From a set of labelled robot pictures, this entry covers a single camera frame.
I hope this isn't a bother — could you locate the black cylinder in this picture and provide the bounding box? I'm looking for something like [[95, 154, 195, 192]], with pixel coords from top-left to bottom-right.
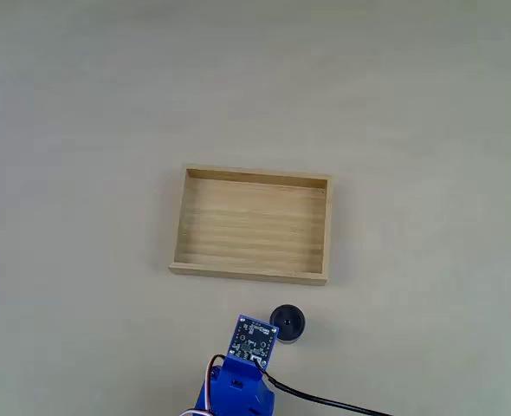
[[269, 303, 307, 346]]

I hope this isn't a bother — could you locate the shallow wooden box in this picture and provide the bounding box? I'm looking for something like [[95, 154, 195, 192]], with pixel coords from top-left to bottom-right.
[[167, 163, 333, 288]]

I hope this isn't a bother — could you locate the blue camera circuit board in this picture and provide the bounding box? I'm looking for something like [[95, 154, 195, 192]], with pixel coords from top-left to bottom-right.
[[228, 312, 281, 370]]

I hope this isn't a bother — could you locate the black camera cable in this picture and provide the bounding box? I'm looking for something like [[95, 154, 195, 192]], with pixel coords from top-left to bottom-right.
[[257, 361, 396, 416]]

